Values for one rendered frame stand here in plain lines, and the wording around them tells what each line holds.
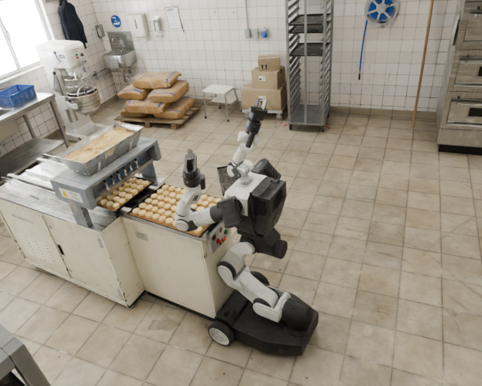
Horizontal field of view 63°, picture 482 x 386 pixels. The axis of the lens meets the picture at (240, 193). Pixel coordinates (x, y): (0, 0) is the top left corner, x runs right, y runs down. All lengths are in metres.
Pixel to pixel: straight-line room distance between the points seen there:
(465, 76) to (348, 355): 3.18
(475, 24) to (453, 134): 1.18
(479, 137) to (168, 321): 3.86
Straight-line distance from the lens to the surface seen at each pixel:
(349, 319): 3.11
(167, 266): 2.90
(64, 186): 2.77
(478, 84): 4.93
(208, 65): 6.62
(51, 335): 3.49
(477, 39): 4.78
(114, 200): 2.92
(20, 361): 0.90
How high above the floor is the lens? 2.42
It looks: 34 degrees down
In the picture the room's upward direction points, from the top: 6 degrees counter-clockwise
